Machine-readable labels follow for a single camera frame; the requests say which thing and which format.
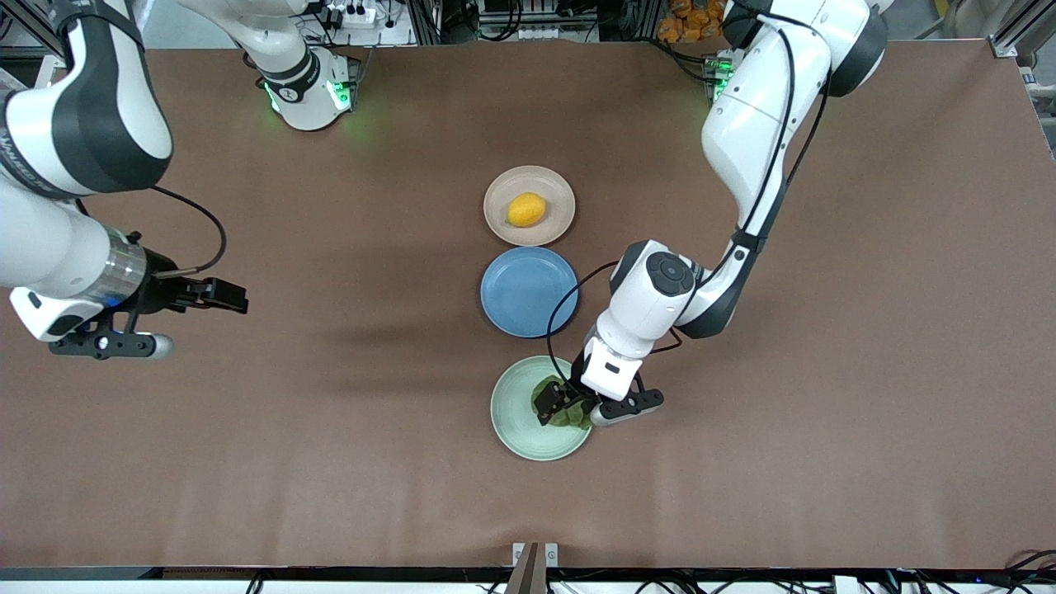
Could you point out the green lettuce leaf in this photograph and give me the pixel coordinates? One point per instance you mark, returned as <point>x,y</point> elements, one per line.
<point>571,419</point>

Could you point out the pale beige plate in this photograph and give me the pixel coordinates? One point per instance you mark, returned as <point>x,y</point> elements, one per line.
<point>498,216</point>

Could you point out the blue plate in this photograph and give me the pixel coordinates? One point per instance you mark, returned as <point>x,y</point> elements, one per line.
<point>520,291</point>

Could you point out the pale green plate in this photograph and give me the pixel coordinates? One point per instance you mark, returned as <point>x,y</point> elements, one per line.
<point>516,429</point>

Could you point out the orange snack bags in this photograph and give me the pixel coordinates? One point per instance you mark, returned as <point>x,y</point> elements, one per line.
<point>689,21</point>

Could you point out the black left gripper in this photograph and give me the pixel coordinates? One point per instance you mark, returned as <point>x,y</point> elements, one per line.
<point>568,399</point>

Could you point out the aluminium frame profile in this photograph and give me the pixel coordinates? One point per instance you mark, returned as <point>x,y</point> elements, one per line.
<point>1015,37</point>

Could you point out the small white box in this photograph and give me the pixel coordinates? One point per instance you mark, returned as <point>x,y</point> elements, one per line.
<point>847,586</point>

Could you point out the white power strip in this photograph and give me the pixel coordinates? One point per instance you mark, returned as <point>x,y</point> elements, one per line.
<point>355,12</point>

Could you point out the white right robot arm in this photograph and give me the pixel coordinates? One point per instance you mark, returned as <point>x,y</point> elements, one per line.
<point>91,124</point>

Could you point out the yellow lemon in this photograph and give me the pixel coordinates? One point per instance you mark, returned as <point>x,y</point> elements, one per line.
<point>526,209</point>

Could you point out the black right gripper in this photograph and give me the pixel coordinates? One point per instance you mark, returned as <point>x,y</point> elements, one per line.
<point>160,294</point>

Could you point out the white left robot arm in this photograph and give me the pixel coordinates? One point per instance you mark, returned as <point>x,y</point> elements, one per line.
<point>759,124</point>

